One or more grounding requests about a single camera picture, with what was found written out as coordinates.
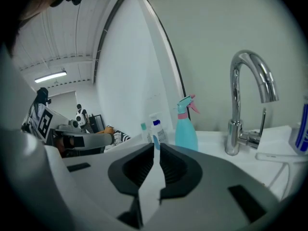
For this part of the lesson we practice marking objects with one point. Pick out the white pump bottle blue base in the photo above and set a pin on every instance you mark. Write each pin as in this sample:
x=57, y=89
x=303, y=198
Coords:
x=158, y=132

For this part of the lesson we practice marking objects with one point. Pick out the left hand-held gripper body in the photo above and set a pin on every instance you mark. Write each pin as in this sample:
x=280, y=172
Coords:
x=45, y=124

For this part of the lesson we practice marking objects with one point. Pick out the person's head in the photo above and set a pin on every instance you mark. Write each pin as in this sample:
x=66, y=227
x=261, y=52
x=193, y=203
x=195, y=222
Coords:
x=38, y=3

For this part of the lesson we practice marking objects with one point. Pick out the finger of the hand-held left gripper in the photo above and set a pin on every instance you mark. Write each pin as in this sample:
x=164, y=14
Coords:
x=96, y=139

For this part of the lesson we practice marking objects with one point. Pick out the teal spray bottle pink trigger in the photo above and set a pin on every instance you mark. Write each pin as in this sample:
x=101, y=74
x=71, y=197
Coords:
x=185, y=133

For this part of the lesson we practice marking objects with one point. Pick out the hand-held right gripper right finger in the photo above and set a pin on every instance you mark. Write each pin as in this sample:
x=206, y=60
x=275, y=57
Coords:
x=211, y=196

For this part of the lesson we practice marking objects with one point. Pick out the small white bottle green cap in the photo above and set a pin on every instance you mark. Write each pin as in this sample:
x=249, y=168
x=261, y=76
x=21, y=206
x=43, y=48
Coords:
x=145, y=135

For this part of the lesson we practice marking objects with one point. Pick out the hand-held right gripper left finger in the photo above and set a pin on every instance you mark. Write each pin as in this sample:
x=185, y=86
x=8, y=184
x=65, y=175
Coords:
x=96, y=189

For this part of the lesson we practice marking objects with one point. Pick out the black cabinet frame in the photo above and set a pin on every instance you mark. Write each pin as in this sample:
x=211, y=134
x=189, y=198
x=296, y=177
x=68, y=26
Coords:
x=96, y=123

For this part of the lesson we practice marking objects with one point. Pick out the chrome faucet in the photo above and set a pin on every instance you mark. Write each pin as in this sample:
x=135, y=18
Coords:
x=237, y=80

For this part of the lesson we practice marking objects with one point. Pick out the ceiling tube light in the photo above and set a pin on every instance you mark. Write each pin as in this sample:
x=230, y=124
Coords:
x=50, y=76

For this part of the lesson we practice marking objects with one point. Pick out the black white striped blanket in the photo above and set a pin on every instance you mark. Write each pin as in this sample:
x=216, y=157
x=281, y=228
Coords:
x=120, y=136

